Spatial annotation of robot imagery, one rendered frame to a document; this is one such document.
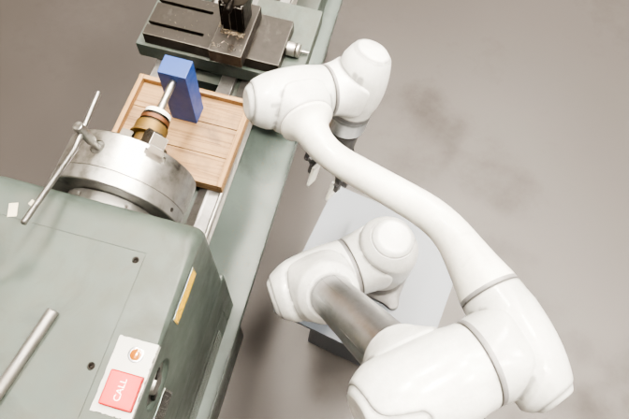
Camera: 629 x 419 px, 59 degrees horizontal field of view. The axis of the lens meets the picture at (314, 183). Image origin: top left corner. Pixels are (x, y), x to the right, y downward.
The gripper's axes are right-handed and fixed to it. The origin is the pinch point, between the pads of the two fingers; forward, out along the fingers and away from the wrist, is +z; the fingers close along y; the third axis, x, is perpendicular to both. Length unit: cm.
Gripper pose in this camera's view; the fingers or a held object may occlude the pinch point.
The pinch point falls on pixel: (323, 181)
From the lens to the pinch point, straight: 136.0
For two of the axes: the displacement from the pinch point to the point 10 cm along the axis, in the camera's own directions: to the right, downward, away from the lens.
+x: -5.9, 5.5, -5.9
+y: -7.8, -5.8, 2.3
